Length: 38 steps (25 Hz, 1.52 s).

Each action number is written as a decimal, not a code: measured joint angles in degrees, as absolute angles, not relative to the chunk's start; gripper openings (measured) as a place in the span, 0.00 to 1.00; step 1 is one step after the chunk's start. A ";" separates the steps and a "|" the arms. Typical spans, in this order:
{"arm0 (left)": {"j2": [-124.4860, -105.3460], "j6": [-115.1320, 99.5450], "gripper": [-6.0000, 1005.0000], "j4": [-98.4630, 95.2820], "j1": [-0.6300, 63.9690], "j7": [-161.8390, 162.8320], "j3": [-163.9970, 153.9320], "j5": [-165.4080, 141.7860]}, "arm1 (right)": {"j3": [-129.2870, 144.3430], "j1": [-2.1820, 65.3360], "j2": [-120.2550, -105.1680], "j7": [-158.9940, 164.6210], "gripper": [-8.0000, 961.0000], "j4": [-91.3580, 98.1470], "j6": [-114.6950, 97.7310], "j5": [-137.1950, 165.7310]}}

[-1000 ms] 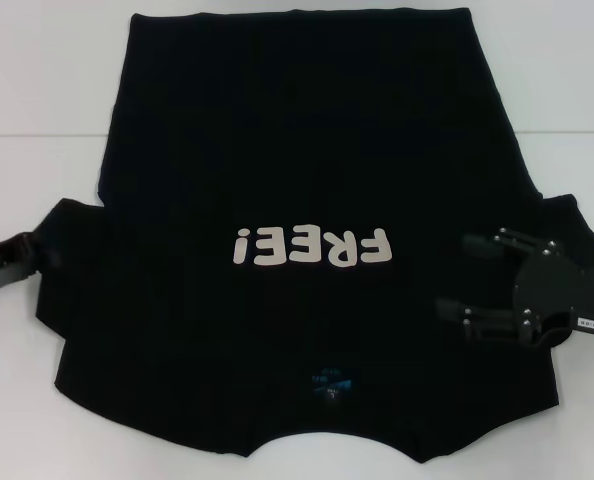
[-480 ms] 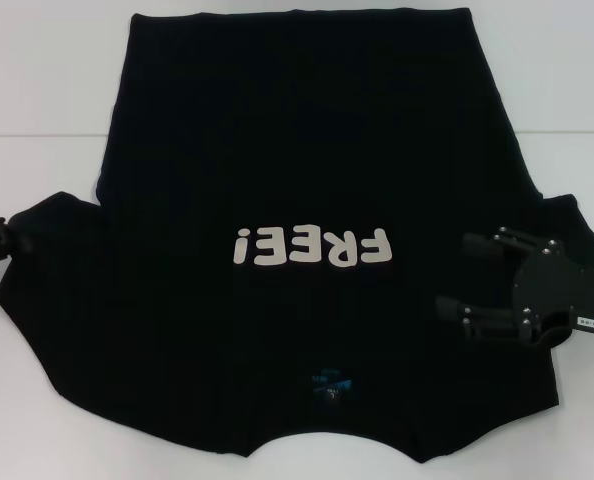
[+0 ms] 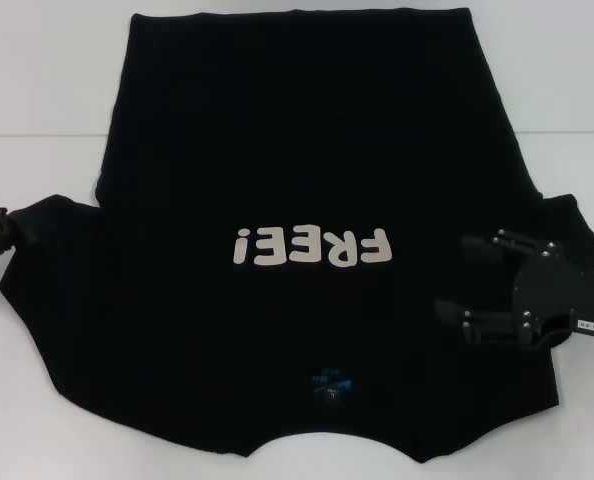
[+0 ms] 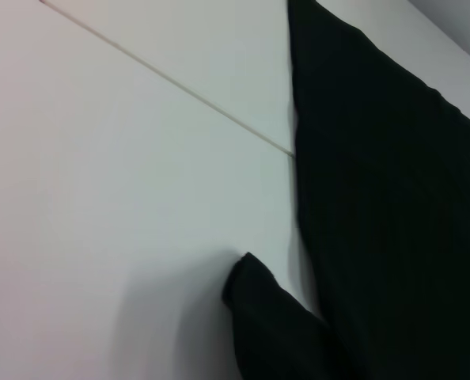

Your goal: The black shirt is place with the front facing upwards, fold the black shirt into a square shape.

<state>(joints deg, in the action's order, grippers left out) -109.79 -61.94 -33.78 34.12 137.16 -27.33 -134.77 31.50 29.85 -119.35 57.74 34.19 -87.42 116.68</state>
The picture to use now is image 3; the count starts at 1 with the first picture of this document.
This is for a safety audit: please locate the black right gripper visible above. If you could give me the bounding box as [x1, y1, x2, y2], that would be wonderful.
[434, 227, 594, 352]

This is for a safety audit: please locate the black shirt with FREE print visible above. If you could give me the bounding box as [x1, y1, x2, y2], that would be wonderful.
[0, 7, 594, 454]

